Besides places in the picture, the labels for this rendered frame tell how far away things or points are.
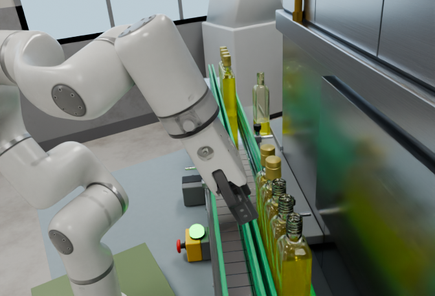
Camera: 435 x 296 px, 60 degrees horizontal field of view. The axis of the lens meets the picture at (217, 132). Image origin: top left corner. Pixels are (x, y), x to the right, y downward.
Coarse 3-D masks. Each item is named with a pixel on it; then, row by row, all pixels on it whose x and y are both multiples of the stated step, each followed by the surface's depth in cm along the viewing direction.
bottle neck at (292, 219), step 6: (288, 216) 67; (294, 216) 67; (300, 216) 66; (288, 222) 66; (294, 222) 65; (300, 222) 65; (288, 228) 66; (294, 228) 66; (300, 228) 66; (288, 234) 67; (294, 234) 66; (300, 234) 67; (288, 240) 68; (294, 240) 67; (300, 240) 67
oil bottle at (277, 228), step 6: (276, 216) 75; (270, 222) 76; (276, 222) 73; (282, 222) 73; (270, 228) 76; (276, 228) 72; (282, 228) 72; (270, 234) 77; (276, 234) 72; (270, 240) 78; (276, 240) 72; (270, 246) 79; (270, 252) 79; (270, 258) 80; (270, 264) 81
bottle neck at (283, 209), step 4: (280, 196) 72; (284, 196) 73; (288, 196) 72; (292, 196) 72; (280, 200) 71; (284, 200) 73; (288, 200) 73; (292, 200) 71; (280, 204) 71; (284, 204) 71; (288, 204) 71; (292, 204) 71; (280, 208) 72; (284, 208) 71; (288, 208) 71; (292, 208) 72; (280, 212) 72; (284, 212) 71; (288, 212) 71; (280, 216) 72; (284, 216) 72; (280, 220) 73; (284, 220) 72
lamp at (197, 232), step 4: (196, 224) 111; (192, 228) 109; (196, 228) 109; (200, 228) 109; (192, 232) 108; (196, 232) 108; (200, 232) 108; (204, 232) 110; (192, 236) 109; (196, 236) 108; (200, 236) 109
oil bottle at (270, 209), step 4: (268, 200) 80; (268, 204) 79; (272, 204) 78; (264, 208) 81; (268, 208) 78; (272, 208) 78; (276, 208) 77; (264, 212) 82; (268, 212) 78; (272, 212) 77; (276, 212) 77; (264, 216) 83; (268, 216) 78; (272, 216) 77; (264, 220) 83; (268, 220) 78; (268, 224) 78; (268, 228) 79; (268, 232) 79; (268, 236) 80; (268, 240) 81; (268, 244) 81; (268, 248) 82; (268, 252) 82; (268, 256) 83; (268, 260) 84
